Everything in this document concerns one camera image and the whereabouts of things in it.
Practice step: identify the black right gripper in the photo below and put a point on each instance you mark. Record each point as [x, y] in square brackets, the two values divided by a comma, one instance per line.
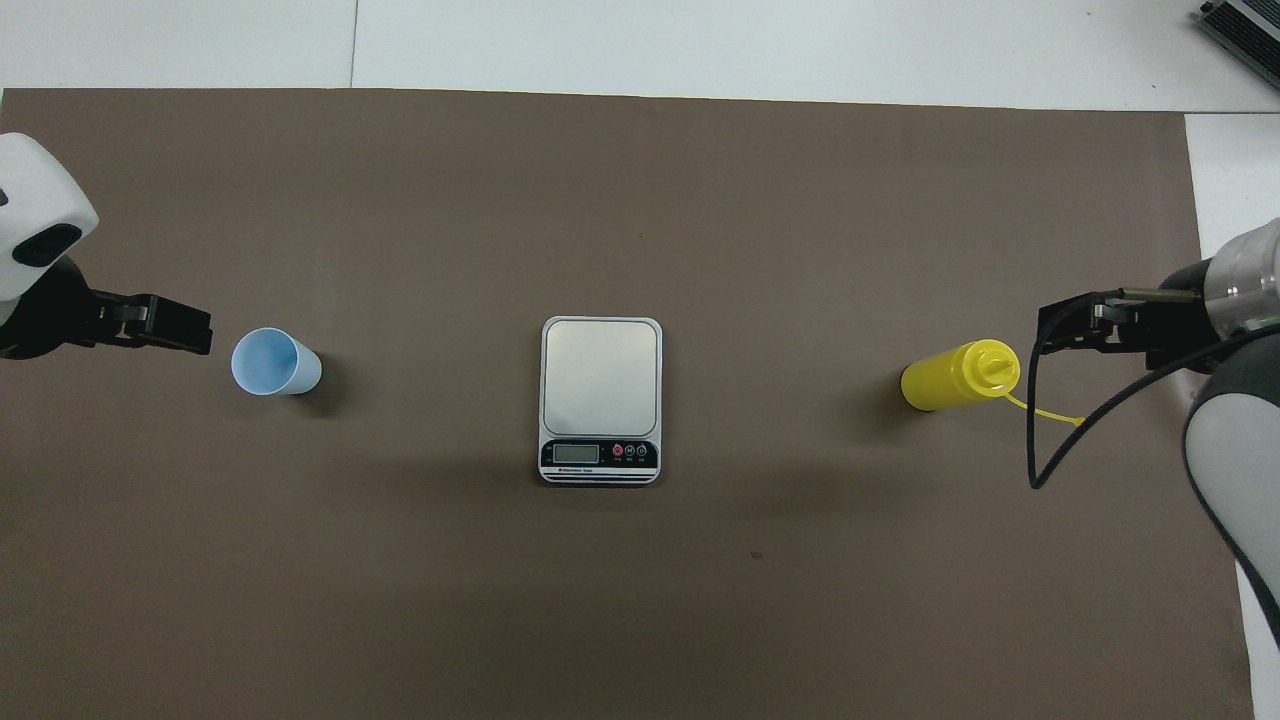
[1180, 322]

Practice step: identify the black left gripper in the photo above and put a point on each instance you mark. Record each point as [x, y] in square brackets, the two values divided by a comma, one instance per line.
[45, 315]

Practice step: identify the light blue plastic cup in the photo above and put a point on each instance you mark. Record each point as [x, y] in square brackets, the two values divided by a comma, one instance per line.
[270, 362]

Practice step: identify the yellow squeeze bottle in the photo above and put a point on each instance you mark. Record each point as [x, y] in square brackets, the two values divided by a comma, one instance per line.
[945, 380]

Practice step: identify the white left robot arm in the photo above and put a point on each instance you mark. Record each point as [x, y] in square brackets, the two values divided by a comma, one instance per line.
[35, 200]

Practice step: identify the silver digital kitchen scale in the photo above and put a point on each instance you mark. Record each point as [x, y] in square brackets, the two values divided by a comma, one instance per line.
[600, 385]

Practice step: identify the grey ribbed metal device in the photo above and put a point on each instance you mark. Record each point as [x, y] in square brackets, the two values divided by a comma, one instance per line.
[1245, 30]

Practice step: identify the brown paper table mat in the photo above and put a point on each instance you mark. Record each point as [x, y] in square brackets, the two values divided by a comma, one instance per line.
[600, 200]

